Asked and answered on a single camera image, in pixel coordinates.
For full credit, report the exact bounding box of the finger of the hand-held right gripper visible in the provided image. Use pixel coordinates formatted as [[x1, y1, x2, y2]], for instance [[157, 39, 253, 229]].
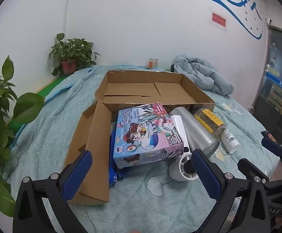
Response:
[[261, 137, 282, 175], [237, 158, 270, 182]]

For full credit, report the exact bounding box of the green mat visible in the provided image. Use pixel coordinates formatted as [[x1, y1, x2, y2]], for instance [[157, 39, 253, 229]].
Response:
[[35, 75, 70, 95]]

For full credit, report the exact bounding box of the potted green plant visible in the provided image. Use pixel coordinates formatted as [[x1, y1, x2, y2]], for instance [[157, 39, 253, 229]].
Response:
[[49, 33, 101, 76]]

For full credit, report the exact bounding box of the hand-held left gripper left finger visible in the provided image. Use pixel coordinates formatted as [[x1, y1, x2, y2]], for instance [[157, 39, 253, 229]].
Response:
[[13, 150, 93, 233]]

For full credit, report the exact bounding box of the light blue padded jacket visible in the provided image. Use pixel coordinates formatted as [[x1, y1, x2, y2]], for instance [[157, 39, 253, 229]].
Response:
[[170, 55, 235, 96]]

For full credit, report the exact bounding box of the white plastic bottle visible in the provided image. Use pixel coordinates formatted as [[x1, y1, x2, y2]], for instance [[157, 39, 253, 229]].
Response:
[[220, 129, 240, 154]]

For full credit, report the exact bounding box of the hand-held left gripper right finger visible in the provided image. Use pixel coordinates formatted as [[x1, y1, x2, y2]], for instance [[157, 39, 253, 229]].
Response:
[[191, 148, 271, 233]]

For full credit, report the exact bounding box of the brown cardboard box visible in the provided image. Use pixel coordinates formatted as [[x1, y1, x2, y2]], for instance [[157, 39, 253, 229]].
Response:
[[64, 70, 216, 205]]

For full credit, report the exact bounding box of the white hair dryer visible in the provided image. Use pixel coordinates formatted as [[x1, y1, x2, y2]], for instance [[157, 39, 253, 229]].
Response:
[[168, 115, 200, 182]]

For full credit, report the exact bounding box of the glass jar with yellow label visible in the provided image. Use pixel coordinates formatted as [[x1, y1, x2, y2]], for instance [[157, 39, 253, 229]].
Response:
[[193, 107, 227, 141]]

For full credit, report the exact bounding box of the silver metal cylinder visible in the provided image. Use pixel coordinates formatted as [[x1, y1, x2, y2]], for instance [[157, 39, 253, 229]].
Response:
[[168, 107, 220, 159]]

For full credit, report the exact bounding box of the red wall notice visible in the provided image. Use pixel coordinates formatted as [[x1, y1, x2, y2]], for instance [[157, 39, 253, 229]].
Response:
[[210, 10, 228, 31]]

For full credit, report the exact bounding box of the small can with orange label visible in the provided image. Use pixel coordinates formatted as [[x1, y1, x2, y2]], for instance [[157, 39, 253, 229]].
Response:
[[148, 58, 159, 70]]

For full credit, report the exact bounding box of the glass door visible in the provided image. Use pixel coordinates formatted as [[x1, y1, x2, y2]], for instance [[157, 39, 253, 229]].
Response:
[[251, 25, 282, 146]]

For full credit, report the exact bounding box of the blue plastic toy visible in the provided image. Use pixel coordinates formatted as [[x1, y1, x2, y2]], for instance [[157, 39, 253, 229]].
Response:
[[109, 130, 125, 188]]

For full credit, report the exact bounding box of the light blue quilted blanket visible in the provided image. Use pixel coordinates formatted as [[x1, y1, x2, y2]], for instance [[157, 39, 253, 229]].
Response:
[[1, 64, 282, 233]]

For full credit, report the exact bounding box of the colourful cartoon toy box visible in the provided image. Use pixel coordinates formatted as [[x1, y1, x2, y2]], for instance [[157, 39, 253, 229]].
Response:
[[113, 103, 184, 169]]

